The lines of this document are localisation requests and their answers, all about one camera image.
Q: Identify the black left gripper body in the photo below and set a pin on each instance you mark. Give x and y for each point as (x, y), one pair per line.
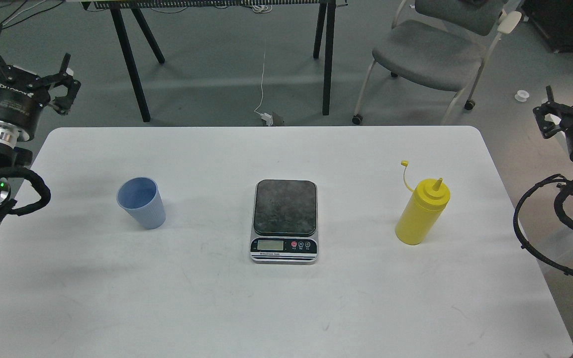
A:
(21, 104)

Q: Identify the black-legged table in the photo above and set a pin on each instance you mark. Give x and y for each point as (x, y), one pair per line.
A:
(172, 62)

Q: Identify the yellow squeeze bottle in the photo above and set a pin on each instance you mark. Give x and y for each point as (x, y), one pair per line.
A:
(428, 200)

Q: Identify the blue ribbed plastic cup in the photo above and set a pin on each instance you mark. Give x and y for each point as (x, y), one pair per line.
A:
(140, 197)

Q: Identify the black equipment case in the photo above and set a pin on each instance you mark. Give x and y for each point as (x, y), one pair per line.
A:
(554, 21)

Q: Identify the digital kitchen scale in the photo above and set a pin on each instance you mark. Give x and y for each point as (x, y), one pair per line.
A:
(285, 222)

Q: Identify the grey office chair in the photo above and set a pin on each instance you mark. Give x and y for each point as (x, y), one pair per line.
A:
(436, 58)

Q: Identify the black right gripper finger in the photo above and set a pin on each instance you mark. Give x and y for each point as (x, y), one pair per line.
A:
(552, 117)

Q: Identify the small white spool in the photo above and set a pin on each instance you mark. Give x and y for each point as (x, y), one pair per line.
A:
(521, 95)

